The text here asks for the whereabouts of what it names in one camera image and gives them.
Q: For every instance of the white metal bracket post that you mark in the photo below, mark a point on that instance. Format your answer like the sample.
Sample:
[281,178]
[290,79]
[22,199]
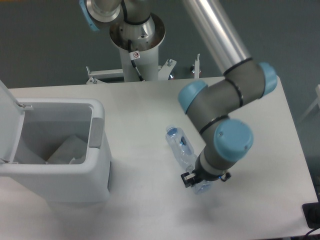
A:
[195,68]

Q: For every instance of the white trash can lid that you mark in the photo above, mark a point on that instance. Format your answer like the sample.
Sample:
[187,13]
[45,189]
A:
[12,114]

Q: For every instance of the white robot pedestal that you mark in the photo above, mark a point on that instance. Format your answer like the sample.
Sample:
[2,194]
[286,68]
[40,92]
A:
[138,47]

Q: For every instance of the clear plastic wrapper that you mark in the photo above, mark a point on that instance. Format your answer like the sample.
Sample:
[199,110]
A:
[71,152]

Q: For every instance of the clear plastic water bottle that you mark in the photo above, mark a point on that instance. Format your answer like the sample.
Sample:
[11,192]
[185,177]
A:
[181,147]

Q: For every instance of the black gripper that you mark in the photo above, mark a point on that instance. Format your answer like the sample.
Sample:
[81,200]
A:
[189,179]

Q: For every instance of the white frame at right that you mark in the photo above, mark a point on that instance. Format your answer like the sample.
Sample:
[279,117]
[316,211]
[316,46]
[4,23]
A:
[316,102]

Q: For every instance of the white trash can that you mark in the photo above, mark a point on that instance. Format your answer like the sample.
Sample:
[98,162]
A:
[56,148]

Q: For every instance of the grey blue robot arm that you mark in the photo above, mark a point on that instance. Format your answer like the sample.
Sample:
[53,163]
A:
[208,107]

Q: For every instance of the black device at edge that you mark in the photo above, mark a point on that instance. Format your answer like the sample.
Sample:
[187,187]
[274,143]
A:
[312,214]

